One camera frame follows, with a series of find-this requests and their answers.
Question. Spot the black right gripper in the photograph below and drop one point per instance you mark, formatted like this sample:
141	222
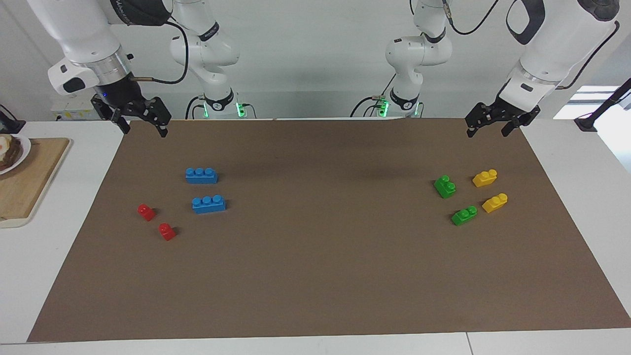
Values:
123	96

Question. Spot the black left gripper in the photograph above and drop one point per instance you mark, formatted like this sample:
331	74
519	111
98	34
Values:
508	112

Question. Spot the green two-stud toy brick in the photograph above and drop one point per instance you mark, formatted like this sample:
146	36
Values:
444	187
464	216

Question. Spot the blue three-stud toy brick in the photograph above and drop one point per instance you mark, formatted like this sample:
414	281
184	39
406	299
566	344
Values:
208	204
201	176

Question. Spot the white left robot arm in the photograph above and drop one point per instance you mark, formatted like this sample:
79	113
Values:
547	49

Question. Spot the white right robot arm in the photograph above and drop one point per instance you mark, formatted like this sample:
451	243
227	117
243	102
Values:
84	34

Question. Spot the yellow two-stud toy brick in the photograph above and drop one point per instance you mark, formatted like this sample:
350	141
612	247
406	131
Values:
484	178
495	203

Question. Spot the red one-stud toy brick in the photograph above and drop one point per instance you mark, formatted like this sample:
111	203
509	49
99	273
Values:
146	212
166	231

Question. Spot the black clamp stand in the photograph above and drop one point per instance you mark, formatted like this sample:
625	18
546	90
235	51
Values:
586	122

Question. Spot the white plate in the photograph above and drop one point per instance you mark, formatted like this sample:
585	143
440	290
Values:
23	150

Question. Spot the wooden cutting board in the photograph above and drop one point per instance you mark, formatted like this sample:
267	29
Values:
29	187

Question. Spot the black device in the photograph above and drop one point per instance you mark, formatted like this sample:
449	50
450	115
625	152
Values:
10	124

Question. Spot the toast with fried egg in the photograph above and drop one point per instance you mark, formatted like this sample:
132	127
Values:
9	153

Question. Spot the brown table mat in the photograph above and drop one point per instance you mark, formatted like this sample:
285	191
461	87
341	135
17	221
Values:
315	276

